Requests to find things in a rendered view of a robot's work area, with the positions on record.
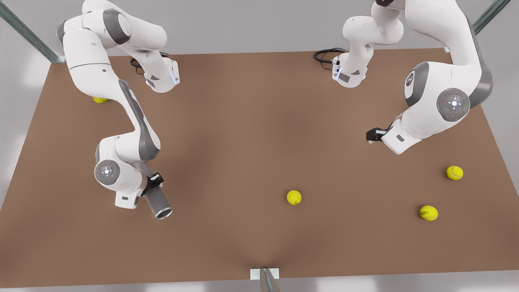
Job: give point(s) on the yellow tennis ball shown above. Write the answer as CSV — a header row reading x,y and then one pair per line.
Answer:
x,y
99,99
429,213
454,172
294,197

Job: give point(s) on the grey tennis ball tube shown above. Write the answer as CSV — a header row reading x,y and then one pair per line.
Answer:
x,y
158,200

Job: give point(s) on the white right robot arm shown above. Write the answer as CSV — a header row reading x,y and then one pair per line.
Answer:
x,y
87,52

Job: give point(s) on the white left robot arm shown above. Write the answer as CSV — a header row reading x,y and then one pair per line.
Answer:
x,y
440,81

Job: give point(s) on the silver frame post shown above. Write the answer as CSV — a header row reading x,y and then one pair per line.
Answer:
x,y
28,32
267,280
488,16

